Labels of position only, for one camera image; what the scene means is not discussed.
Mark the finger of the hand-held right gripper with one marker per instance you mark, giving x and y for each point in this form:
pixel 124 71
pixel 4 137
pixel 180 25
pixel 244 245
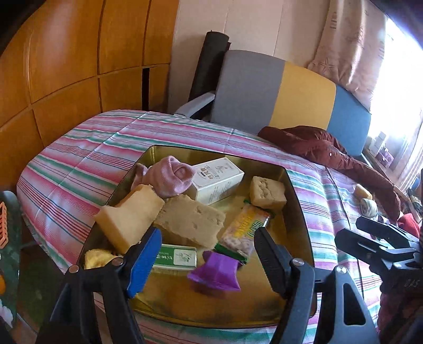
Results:
pixel 380 230
pixel 363 246

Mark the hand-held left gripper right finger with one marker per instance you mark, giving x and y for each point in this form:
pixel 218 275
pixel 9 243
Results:
pixel 269 261

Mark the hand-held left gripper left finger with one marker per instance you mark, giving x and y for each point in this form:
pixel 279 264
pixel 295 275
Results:
pixel 145 258

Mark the green and white box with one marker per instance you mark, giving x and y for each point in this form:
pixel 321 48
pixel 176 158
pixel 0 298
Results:
pixel 178 258

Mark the notched yellow sponge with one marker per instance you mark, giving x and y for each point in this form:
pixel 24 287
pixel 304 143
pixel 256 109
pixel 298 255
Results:
pixel 129 218

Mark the snack packet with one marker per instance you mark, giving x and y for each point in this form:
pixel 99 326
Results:
pixel 241 228

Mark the yellow cloth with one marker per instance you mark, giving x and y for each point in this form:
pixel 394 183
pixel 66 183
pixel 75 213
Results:
pixel 97 258

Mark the purple plastic cup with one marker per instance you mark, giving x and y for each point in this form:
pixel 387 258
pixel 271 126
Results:
pixel 214 271

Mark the gold metal tray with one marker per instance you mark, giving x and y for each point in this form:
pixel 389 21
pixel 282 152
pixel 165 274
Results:
pixel 185 304

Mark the large tan sponge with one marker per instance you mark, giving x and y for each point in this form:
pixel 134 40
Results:
pixel 191 218

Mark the small square tan sponge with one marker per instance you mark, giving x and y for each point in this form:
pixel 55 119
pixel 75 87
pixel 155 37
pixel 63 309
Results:
pixel 267 193

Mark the pink sock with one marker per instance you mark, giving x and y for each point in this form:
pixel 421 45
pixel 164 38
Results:
pixel 168 178

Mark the white carton box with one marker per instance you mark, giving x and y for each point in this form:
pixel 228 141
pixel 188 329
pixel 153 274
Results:
pixel 218 182

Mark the person's right forearm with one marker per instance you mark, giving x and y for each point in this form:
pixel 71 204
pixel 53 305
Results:
pixel 400 317

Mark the rolled patterned sock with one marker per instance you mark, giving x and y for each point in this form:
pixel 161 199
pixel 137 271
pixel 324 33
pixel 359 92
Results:
pixel 368 207

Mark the small rounded yellow sponge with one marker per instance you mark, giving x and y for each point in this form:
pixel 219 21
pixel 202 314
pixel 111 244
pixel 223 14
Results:
pixel 362 192

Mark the pale small boxes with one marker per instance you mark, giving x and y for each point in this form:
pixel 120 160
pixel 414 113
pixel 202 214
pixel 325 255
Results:
pixel 381 149

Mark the dark red jacket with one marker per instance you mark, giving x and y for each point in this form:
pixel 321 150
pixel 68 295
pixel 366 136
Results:
pixel 314 142

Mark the striped blanket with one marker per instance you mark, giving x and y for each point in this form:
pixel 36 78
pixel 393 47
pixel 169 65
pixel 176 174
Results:
pixel 82 149

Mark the orange plastic clip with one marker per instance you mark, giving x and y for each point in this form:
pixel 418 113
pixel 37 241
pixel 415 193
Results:
pixel 3 225

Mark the grey yellow blue chair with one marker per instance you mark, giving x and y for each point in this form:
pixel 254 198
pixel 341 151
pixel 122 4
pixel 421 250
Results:
pixel 307 96

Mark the pale patterned curtain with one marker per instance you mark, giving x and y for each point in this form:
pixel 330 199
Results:
pixel 350 49

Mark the wooden wardrobe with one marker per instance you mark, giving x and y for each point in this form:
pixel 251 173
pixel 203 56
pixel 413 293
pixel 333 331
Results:
pixel 66 66

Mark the black rolled mat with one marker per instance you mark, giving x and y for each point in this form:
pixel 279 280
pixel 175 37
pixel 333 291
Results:
pixel 211 59

